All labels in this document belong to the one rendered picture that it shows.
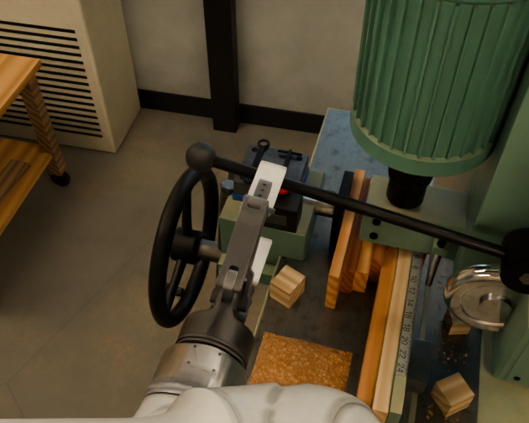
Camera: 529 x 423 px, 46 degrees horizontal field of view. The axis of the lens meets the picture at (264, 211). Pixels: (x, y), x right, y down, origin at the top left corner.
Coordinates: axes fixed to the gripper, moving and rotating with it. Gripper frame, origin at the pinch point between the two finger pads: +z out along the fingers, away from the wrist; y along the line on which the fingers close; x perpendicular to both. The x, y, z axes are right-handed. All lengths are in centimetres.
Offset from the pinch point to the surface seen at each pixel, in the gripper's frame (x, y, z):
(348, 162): -8.5, -20.4, 32.4
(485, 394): -37.0, -27.0, 0.1
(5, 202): 92, -105, 58
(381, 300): -17.8, -15.1, 2.7
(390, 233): -16.4, -9.9, 10.4
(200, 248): 11.7, -30.2, 12.6
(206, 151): 7.5, 7.8, -0.4
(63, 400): 48, -117, 9
